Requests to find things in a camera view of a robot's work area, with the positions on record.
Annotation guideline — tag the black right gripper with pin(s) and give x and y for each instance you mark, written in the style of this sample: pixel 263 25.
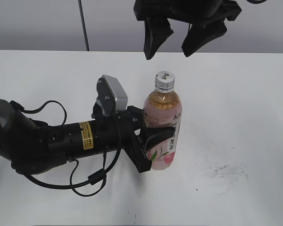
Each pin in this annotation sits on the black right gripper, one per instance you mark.
pixel 157 27

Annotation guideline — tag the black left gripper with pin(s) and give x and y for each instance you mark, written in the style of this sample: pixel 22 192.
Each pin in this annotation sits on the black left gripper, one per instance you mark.
pixel 117 131

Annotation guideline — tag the pink oolong tea bottle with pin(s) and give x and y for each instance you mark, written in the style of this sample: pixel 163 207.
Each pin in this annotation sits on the pink oolong tea bottle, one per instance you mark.
pixel 163 108

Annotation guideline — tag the white bottle cap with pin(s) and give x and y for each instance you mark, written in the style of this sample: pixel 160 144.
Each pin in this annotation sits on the white bottle cap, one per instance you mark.
pixel 164 81

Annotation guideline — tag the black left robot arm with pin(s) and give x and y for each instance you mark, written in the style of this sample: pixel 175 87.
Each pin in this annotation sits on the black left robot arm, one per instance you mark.
pixel 39 147

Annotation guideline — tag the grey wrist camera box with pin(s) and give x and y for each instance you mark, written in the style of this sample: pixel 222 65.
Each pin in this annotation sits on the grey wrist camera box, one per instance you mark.
pixel 111 95

